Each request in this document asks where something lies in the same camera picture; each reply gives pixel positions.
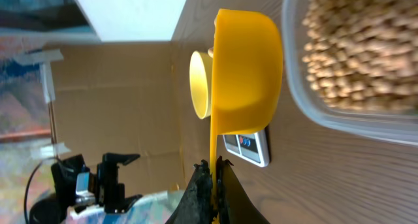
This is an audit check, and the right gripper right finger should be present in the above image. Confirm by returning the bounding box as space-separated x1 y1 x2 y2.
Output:
217 156 269 224

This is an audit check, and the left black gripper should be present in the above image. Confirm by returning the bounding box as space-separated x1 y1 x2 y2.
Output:
51 153 143 214

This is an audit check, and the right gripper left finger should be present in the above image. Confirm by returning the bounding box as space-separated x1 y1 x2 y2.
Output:
165 160 214 224

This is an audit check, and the yellow measuring scoop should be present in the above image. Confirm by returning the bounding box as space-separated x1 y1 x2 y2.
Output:
210 8 283 184

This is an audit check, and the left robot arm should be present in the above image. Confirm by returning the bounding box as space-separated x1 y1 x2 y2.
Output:
24 153 142 223

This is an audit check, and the white digital kitchen scale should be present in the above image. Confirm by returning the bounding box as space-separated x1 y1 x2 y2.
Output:
223 129 270 167

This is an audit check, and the pale yellow bowl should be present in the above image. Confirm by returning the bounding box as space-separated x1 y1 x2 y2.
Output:
189 51 212 119

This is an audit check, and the cardboard panel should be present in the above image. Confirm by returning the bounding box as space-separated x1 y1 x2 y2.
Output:
52 42 210 196

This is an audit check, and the clear plastic container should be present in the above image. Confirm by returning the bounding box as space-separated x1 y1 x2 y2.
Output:
281 0 417 146

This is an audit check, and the soybeans pile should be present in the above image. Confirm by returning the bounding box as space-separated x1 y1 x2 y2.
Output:
302 0 417 114

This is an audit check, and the left black cable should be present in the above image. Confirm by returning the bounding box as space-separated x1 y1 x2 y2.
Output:
23 158 46 224

